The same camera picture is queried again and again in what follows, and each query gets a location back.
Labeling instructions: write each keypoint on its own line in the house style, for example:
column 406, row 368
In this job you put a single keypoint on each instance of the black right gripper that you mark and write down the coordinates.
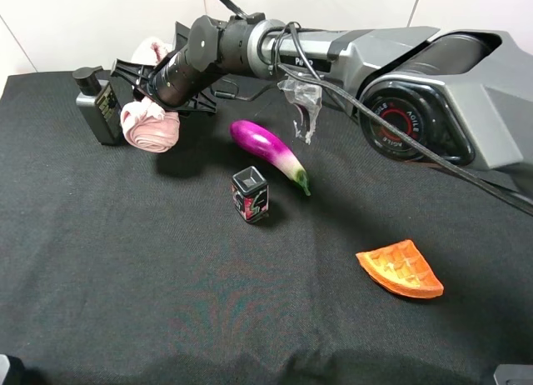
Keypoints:
column 204, row 53

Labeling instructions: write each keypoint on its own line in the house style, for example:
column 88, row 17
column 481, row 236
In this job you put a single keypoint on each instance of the pink towel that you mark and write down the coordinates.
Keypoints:
column 145, row 124

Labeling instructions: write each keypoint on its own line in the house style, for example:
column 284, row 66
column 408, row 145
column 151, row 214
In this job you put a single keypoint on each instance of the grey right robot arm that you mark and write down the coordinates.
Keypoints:
column 466, row 95

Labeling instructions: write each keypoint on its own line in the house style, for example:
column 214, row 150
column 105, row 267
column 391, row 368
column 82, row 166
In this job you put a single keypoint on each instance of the black pump dispenser bottle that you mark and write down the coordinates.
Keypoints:
column 99, row 105

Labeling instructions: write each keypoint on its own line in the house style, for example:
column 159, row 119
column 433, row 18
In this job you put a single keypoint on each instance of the purple toy eggplant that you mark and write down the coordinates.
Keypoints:
column 263, row 144

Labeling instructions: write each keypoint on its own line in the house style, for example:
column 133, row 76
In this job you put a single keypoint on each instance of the small black patterned tin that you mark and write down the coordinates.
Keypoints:
column 250, row 194

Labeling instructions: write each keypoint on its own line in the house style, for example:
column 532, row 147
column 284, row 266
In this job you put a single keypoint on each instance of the clear plastic wrap scrap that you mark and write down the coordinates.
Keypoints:
column 307, row 99

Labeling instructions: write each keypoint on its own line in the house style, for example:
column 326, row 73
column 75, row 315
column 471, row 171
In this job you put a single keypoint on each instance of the black table cloth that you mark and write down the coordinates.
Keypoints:
column 119, row 266

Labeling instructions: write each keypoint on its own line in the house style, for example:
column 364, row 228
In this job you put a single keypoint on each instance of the orange toy waffle slice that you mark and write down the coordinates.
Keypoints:
column 400, row 268

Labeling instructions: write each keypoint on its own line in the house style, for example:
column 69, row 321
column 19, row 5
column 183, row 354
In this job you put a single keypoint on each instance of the grey right base corner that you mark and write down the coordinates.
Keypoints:
column 513, row 374

